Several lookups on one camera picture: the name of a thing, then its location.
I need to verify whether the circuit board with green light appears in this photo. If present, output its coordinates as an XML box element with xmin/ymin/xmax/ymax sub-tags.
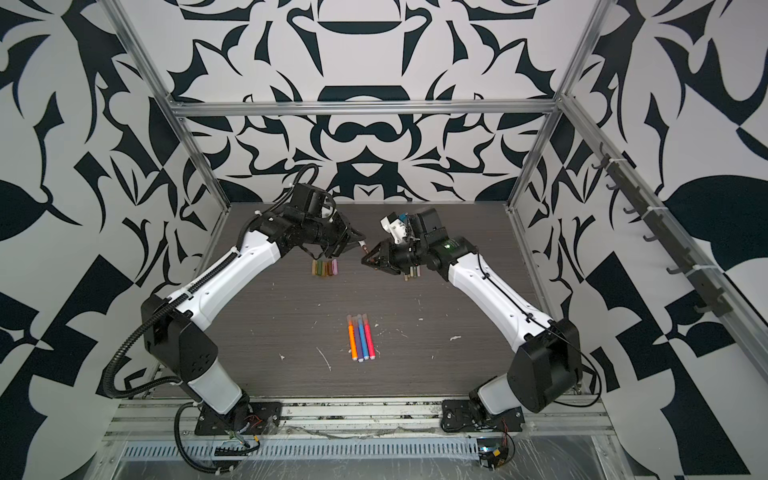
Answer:
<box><xmin>478</xmin><ymin>436</ymin><xmax>516</xmax><ymax>471</ymax></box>

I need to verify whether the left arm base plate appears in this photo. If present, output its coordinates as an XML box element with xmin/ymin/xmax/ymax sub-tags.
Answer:
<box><xmin>194</xmin><ymin>402</ymin><xmax>283</xmax><ymax>436</ymax></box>

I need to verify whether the purple marker pen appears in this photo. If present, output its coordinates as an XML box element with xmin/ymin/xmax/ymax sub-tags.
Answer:
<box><xmin>352</xmin><ymin>318</ymin><xmax>364</xmax><ymax>362</ymax></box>

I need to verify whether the orange marker pen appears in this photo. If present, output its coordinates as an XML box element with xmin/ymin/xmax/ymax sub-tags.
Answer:
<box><xmin>347</xmin><ymin>315</ymin><xmax>360</xmax><ymax>361</ymax></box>

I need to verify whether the pink red marker pen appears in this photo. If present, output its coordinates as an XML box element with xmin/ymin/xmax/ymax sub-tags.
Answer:
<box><xmin>362</xmin><ymin>314</ymin><xmax>376</xmax><ymax>360</ymax></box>

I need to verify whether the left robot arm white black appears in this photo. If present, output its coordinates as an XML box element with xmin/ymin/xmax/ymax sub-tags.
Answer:
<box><xmin>141</xmin><ymin>184</ymin><xmax>365</xmax><ymax>416</ymax></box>

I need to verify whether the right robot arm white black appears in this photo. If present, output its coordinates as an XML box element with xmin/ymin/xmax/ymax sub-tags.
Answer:
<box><xmin>361</xmin><ymin>208</ymin><xmax>583</xmax><ymax>416</ymax></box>

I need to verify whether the aluminium frame crossbar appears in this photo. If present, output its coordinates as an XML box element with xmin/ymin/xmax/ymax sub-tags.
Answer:
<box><xmin>170</xmin><ymin>99</ymin><xmax>556</xmax><ymax>118</ymax></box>

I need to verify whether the blue marker pen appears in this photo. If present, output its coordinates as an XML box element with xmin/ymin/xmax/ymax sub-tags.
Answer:
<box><xmin>357</xmin><ymin>315</ymin><xmax>370</xmax><ymax>360</ymax></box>

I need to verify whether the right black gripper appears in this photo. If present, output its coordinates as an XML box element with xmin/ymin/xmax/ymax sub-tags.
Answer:
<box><xmin>364</xmin><ymin>237</ymin><xmax>433</xmax><ymax>274</ymax></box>

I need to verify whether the aluminium front rail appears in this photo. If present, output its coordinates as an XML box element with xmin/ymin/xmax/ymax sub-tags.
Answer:
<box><xmin>103</xmin><ymin>396</ymin><xmax>616</xmax><ymax>441</ymax></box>

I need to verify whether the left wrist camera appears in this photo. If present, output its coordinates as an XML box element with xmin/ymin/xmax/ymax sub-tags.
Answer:
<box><xmin>322</xmin><ymin>192</ymin><xmax>337</xmax><ymax>215</ymax></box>

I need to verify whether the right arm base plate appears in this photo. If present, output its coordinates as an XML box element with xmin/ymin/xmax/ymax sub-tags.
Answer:
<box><xmin>440</xmin><ymin>400</ymin><xmax>525</xmax><ymax>433</ymax></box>

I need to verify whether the white slotted cable duct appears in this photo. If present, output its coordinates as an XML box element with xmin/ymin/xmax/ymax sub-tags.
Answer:
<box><xmin>119</xmin><ymin>437</ymin><xmax>481</xmax><ymax>462</ymax></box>

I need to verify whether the grey hook rack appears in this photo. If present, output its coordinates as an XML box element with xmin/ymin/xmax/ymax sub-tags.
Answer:
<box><xmin>593</xmin><ymin>146</ymin><xmax>734</xmax><ymax>317</ymax></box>

